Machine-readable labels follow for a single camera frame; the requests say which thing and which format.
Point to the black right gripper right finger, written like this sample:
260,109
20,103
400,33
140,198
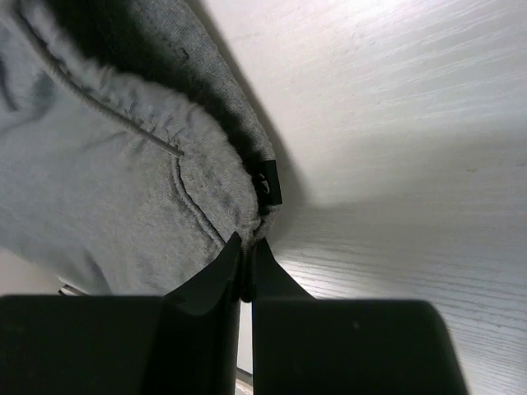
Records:
305,345

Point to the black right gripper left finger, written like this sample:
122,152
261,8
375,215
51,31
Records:
180,343

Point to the grey shorts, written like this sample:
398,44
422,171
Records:
129,152

